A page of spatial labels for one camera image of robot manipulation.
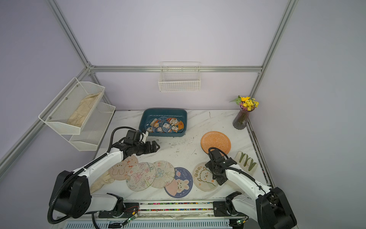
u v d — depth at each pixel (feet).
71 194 1.34
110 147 1.91
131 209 2.40
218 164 2.26
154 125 3.57
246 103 3.00
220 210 2.40
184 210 2.47
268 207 1.32
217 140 3.33
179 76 3.45
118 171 2.84
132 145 2.21
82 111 2.57
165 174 2.82
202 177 2.77
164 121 3.63
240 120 3.35
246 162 2.97
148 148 2.51
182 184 2.70
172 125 3.54
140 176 2.77
